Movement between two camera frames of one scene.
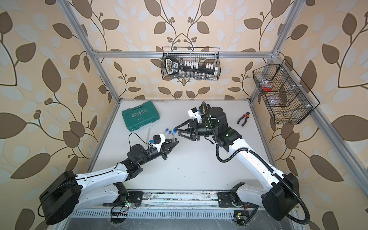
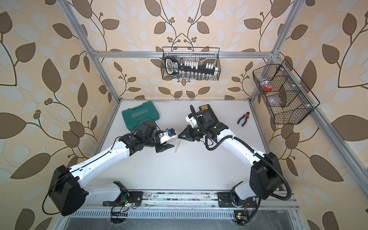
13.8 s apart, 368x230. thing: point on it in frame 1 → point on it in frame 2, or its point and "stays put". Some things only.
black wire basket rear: [190, 63] stays put
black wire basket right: [287, 97] stays put
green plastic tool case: [133, 118] stays put
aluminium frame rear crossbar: [182, 54] stays put
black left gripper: [166, 147] → [162, 147]
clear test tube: [174, 134] → [178, 145]
